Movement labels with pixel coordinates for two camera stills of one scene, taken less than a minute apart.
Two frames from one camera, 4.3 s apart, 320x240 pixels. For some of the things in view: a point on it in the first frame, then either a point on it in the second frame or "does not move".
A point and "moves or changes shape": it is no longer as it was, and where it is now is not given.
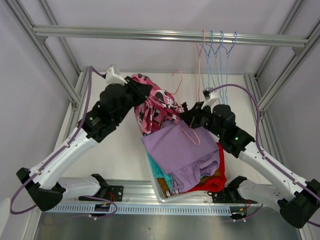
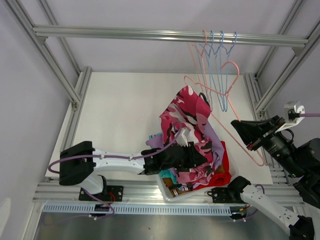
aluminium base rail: (141, 192) does not move
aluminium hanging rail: (297, 43) does not move
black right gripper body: (202, 117) -> (276, 124)
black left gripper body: (132, 98) -> (187, 161)
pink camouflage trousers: (160, 107) -> (182, 122)
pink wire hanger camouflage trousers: (197, 141) moves or changes shape
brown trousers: (164, 184) -> (167, 182)
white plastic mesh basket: (170, 197) -> (192, 193)
